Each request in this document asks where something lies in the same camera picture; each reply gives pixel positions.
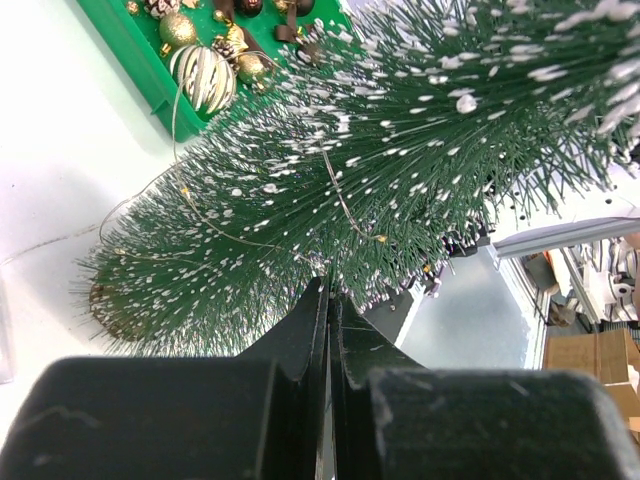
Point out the small green christmas tree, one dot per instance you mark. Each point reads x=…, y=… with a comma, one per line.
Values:
x=365, y=159

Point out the large silver gold bauble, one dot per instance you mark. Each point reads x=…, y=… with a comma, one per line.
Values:
x=206, y=78

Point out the green plastic tray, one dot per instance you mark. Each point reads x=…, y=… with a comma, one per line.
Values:
x=135, y=43

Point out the cardboard box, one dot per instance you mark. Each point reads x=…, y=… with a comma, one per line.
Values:
x=607, y=356

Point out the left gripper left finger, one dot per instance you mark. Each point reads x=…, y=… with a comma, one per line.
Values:
x=257, y=415

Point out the small gold bauble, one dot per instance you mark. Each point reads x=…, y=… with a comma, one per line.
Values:
x=177, y=30

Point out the aluminium front rail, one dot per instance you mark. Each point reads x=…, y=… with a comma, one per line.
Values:
x=564, y=235

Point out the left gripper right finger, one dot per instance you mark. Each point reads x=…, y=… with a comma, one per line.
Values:
x=395, y=419

